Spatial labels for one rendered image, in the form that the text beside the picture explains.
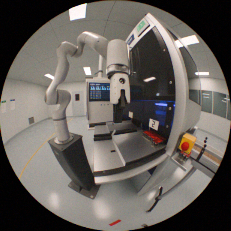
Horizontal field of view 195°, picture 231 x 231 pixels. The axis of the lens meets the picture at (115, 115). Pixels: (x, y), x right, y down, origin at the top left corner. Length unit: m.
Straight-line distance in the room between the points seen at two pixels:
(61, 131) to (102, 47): 0.60
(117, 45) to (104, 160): 0.50
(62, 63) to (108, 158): 0.66
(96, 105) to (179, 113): 1.05
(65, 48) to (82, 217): 1.64
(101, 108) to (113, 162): 0.92
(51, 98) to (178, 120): 0.75
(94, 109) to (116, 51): 0.97
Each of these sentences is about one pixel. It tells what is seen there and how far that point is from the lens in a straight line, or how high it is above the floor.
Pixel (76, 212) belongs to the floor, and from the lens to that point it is 1.27.
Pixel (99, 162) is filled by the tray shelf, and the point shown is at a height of 0.88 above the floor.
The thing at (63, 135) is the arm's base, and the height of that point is 0.92.
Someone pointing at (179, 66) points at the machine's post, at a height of 1.36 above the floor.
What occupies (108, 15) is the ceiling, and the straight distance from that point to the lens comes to 1.90.
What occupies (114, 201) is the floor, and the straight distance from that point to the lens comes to 1.17.
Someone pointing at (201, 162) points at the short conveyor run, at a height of 0.89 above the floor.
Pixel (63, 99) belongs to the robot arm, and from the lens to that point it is 0.59.
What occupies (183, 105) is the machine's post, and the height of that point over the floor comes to 1.16.
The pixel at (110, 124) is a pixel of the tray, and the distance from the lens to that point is 0.83.
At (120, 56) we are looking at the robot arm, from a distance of 0.26.
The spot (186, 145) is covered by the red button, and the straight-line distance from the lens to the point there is 0.36.
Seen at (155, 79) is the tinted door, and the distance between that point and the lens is 0.51.
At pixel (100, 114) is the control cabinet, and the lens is 1.15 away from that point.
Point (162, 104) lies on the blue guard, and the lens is 0.43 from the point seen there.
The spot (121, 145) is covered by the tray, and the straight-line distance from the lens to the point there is 0.47.
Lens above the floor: 1.16
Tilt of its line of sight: 12 degrees down
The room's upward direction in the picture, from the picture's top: straight up
